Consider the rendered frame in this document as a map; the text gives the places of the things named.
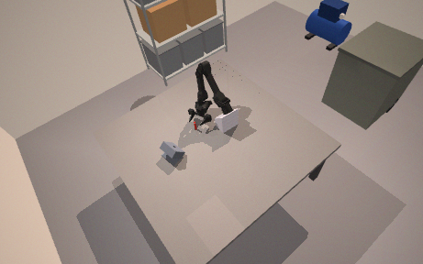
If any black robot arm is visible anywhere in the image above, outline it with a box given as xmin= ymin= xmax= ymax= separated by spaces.
xmin=195 ymin=60 xmax=234 ymax=115

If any grey sloped panel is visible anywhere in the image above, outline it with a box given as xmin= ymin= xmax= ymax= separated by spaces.
xmin=160 ymin=141 xmax=185 ymax=165

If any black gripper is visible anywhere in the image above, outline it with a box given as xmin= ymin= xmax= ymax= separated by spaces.
xmin=188 ymin=108 xmax=212 ymax=126

